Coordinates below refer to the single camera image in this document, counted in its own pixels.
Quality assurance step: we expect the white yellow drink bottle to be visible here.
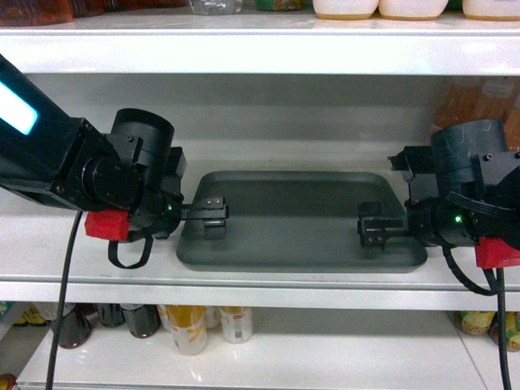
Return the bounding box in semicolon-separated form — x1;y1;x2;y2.
219;306;254;344

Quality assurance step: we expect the red wrist block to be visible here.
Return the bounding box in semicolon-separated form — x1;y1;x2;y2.
474;237;519;269
84;210;130;241

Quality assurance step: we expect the orange juice bottle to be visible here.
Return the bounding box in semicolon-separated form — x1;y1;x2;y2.
428;76;515;141

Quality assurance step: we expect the yellow label drink bottle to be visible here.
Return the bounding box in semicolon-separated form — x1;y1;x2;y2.
166;305;207;356

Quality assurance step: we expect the dark cola bottle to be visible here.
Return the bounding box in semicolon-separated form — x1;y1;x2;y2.
120;304;161;338

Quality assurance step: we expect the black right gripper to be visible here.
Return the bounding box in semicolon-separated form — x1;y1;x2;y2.
357;146;478;248

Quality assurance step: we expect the red left wrist block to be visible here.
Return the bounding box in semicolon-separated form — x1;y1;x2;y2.
84;210;130;241

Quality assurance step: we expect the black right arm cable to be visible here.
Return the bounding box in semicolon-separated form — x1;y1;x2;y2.
442;245;514;390

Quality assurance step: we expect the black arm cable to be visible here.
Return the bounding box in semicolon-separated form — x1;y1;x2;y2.
442;245;514;390
44;210;154;390

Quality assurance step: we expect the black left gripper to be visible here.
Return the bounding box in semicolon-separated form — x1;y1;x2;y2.
128;146;229;241

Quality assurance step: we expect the white metal shelf unit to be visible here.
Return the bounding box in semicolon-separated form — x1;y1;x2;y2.
1;6;519;389

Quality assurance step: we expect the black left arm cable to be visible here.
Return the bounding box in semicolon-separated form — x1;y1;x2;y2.
44;210;154;390

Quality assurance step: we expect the clear water bottle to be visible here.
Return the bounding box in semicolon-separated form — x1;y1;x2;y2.
188;0;243;15

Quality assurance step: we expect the grey silver tray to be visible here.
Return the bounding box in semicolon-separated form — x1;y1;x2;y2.
176;171;427;273

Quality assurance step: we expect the red right wrist block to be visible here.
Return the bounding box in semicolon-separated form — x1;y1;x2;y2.
474;237;519;269

